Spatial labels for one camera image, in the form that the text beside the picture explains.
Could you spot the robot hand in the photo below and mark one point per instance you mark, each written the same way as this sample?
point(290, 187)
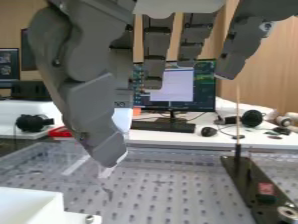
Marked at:
point(88, 83)

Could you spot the large metal nut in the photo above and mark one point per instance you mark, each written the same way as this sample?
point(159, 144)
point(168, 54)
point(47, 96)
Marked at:
point(286, 211)

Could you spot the black case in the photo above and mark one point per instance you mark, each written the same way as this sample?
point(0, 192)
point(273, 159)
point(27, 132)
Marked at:
point(31, 90)

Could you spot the red tray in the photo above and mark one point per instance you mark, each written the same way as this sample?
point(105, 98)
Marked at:
point(61, 132)

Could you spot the black headphones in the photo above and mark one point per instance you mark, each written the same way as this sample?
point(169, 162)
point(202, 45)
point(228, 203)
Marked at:
point(33, 122)

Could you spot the white desk with headphones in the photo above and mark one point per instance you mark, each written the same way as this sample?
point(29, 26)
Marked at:
point(17, 110)

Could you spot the dark computer screen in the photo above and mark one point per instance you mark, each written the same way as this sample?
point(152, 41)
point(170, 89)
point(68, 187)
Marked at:
point(8, 66)

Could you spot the computer screen on stand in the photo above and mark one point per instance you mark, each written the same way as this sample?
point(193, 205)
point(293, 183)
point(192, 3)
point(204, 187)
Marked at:
point(181, 86)

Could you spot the black keyboard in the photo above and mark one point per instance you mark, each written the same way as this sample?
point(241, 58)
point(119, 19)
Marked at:
point(164, 126)

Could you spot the clear box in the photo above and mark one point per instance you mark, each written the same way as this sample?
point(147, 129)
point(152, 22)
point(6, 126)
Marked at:
point(44, 158)

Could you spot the white desk with keyboard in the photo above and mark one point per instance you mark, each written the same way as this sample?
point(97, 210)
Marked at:
point(186, 138)

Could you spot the black mouse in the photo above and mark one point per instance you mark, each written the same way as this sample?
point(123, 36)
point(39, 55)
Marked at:
point(208, 131)

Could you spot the thin stick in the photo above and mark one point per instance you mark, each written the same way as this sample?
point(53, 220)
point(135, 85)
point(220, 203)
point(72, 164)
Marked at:
point(238, 116)

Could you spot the round black device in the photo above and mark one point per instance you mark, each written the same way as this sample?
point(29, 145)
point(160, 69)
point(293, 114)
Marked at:
point(253, 118)

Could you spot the small white box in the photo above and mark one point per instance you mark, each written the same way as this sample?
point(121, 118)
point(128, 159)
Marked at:
point(27, 206)

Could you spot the black plate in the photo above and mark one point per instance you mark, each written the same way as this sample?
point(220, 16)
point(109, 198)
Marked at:
point(248, 180)

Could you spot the small red block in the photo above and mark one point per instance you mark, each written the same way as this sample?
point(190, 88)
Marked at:
point(266, 188)

